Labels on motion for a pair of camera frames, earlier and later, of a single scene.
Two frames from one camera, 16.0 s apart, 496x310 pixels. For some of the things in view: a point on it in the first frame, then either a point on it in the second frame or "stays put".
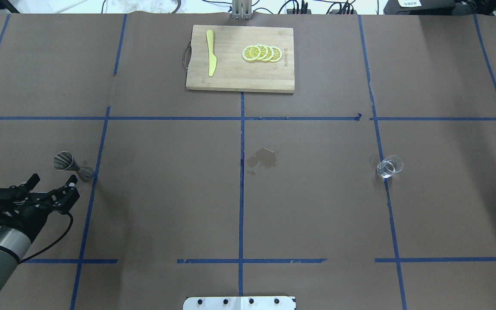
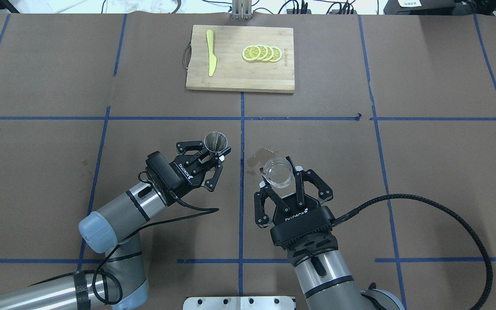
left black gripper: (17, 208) to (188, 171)
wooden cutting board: (241, 59) stays put
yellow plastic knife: (212, 59) stays put
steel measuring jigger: (63, 160) to (215, 142)
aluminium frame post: (242, 10) stays put
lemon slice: (262, 52) stays put
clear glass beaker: (391, 165) to (277, 172)
